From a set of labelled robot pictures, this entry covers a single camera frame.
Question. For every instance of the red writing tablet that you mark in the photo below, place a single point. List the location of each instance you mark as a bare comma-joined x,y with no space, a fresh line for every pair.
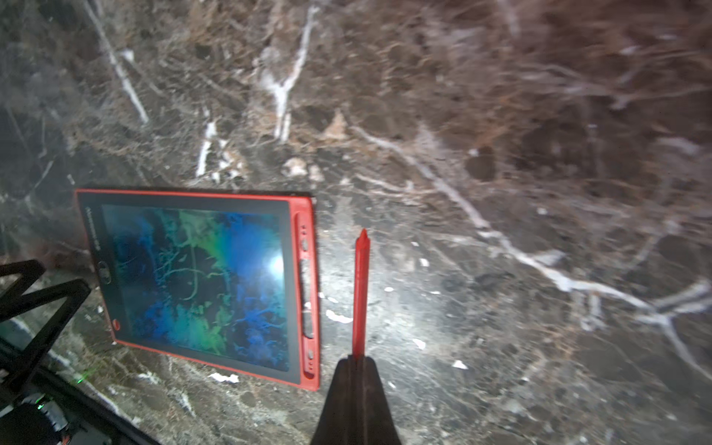
225,280

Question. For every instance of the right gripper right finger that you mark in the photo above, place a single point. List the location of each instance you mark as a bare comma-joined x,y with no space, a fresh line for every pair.
373,420

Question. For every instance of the red stylus pen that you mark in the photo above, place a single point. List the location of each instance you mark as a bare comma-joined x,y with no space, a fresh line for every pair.
361,273

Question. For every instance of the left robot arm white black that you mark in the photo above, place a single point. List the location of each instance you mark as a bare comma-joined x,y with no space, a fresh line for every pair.
37,405

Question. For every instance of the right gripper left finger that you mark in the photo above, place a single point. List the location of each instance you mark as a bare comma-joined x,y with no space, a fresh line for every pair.
337,421

